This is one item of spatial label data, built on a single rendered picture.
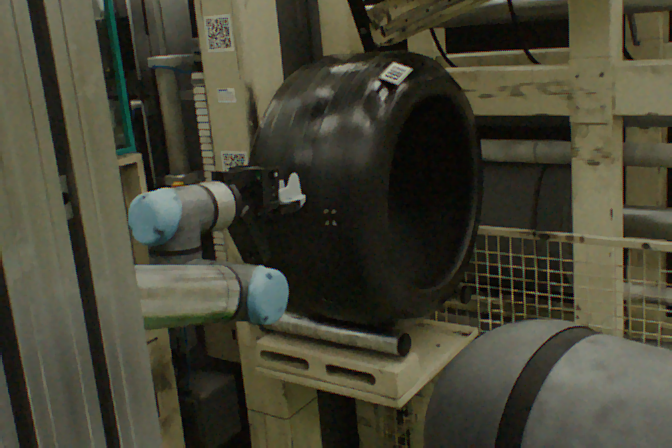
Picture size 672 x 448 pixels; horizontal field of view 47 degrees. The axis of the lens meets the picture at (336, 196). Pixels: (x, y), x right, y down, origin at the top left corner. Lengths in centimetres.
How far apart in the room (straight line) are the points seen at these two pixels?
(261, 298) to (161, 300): 16
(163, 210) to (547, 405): 76
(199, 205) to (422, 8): 91
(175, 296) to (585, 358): 60
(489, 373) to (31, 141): 24
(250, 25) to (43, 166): 135
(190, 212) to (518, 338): 74
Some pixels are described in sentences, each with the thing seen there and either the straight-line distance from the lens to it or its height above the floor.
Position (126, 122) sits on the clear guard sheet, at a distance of 177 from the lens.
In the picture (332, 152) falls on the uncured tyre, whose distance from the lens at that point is 134.
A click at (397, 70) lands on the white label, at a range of 144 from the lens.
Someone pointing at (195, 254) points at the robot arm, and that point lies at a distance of 112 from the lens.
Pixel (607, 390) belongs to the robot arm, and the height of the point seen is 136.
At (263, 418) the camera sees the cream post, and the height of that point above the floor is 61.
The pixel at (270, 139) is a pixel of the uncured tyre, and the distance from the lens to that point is 143.
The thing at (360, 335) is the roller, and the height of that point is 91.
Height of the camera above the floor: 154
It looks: 13 degrees down
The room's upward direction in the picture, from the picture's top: 5 degrees counter-clockwise
